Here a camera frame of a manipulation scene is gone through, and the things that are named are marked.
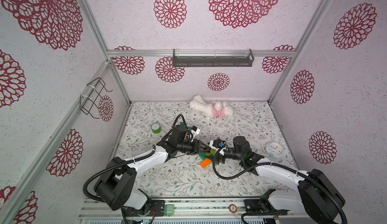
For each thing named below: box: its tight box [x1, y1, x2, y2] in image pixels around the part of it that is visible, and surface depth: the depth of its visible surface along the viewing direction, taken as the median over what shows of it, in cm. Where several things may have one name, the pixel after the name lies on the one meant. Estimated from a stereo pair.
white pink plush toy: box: [189, 94, 234, 120], surface depth 106 cm
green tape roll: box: [150, 122, 162, 135], surface depth 101 cm
